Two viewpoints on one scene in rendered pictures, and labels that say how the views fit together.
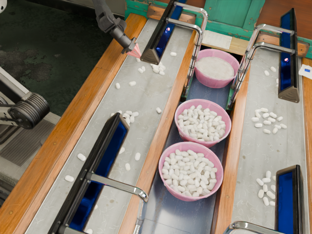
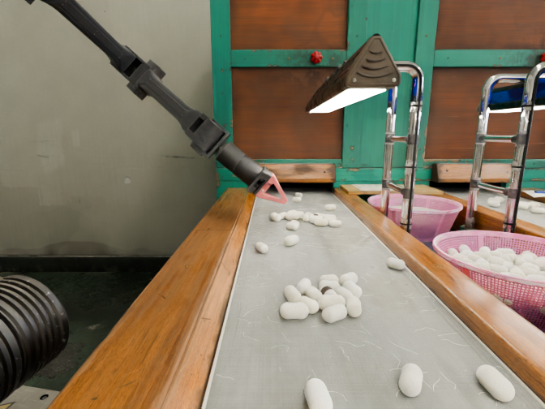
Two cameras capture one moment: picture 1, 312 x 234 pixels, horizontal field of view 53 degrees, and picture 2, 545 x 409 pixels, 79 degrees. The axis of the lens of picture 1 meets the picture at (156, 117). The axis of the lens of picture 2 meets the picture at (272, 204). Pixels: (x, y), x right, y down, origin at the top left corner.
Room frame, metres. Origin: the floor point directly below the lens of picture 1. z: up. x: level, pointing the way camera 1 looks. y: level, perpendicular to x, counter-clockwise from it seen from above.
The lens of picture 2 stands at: (0.51, 0.29, 0.97)
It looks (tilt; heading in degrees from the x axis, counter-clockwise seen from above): 12 degrees down; 351
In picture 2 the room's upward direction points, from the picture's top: straight up
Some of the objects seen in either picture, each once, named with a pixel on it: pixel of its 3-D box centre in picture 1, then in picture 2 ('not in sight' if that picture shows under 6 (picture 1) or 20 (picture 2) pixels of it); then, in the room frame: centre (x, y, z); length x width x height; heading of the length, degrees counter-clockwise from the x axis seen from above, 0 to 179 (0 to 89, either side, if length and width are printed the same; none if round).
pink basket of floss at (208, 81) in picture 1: (214, 69); (411, 216); (1.43, -0.28, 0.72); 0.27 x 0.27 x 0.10
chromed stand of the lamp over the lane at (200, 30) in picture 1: (178, 53); (365, 164); (1.29, -0.06, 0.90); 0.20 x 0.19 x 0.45; 171
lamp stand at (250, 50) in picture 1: (258, 74); (528, 164); (1.23, -0.46, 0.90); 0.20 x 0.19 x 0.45; 171
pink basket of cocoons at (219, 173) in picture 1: (189, 173); not in sight; (0.72, -0.18, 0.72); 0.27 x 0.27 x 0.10
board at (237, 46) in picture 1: (222, 42); (388, 189); (1.64, -0.32, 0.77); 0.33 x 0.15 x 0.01; 81
